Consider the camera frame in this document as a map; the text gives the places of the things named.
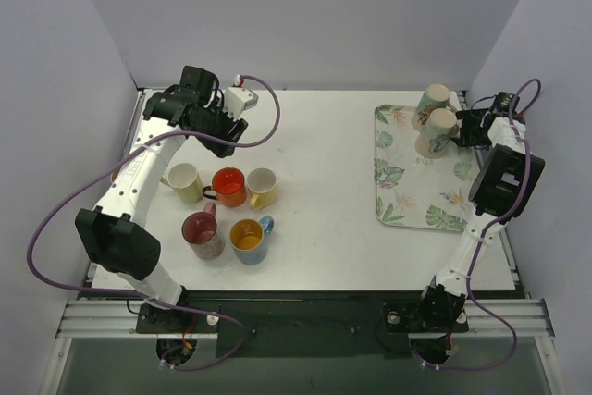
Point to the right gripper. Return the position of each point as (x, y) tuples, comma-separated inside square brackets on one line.
[(467, 128)]

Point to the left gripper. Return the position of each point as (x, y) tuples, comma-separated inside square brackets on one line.
[(229, 137)]

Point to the tall seahorse mug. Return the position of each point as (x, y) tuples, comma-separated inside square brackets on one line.
[(435, 135)]

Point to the orange mug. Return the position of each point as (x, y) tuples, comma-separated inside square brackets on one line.
[(227, 186)]

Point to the tall teal floral mug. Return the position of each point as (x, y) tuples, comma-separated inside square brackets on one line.
[(435, 96)]

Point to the yellow mug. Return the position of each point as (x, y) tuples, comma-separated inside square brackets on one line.
[(262, 185)]

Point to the light green mug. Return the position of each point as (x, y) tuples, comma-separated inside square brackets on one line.
[(185, 181)]

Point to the pink patterned mug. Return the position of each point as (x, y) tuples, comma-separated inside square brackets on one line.
[(200, 231)]

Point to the blue glazed mug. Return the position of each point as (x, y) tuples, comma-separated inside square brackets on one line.
[(248, 238)]

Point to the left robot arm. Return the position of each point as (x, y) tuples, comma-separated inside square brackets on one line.
[(113, 233)]

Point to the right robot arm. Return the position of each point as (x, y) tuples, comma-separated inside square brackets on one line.
[(498, 194)]

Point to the floral serving tray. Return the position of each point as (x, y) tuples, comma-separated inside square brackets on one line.
[(413, 191)]

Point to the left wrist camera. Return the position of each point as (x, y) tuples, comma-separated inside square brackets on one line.
[(237, 100)]

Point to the aluminium rail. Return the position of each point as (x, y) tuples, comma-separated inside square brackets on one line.
[(117, 319)]

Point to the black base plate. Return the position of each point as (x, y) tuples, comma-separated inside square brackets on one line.
[(308, 324)]

